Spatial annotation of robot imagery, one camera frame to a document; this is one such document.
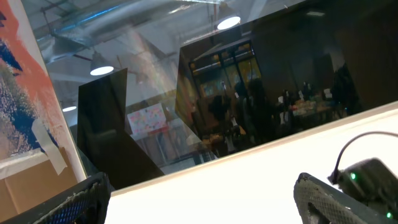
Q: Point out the orange blue painted poster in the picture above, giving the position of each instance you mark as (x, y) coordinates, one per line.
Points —
(27, 93)

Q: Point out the dark glass window panel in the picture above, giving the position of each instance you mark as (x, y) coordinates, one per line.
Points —
(297, 68)

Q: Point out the pastel sticky note board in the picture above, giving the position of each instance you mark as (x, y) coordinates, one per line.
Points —
(147, 120)

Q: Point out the round ceiling lamp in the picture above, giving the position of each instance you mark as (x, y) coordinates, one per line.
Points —
(227, 17)
(68, 106)
(99, 65)

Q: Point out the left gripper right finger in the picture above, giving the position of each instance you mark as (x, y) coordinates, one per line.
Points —
(320, 203)

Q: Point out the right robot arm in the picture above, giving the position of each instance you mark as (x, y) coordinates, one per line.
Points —
(371, 183)

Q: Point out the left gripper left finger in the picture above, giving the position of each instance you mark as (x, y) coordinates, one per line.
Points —
(86, 203)

